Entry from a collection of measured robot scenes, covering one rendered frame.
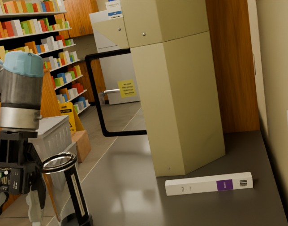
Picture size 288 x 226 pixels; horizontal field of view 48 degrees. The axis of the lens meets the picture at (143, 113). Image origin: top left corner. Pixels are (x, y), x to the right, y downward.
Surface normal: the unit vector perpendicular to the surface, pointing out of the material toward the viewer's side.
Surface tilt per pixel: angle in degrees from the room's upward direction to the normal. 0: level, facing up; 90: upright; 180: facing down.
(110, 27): 90
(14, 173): 72
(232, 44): 90
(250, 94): 90
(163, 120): 90
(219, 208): 0
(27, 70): 79
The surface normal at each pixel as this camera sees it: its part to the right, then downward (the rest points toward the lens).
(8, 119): -0.19, -0.05
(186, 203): -0.19, -0.94
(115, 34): -0.22, 0.31
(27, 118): 0.63, 0.00
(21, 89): 0.29, -0.02
